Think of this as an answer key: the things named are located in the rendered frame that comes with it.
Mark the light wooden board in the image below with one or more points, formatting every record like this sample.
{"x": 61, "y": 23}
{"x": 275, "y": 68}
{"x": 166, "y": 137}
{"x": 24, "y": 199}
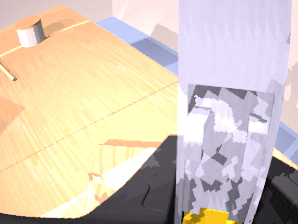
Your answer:
{"x": 112, "y": 167}

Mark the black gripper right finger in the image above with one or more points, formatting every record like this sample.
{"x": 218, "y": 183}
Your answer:
{"x": 279, "y": 199}

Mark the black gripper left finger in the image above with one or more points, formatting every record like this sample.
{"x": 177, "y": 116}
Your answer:
{"x": 148, "y": 197}

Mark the white jar with wooden lid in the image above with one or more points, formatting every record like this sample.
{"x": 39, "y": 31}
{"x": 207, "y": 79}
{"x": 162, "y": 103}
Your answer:
{"x": 30, "y": 31}

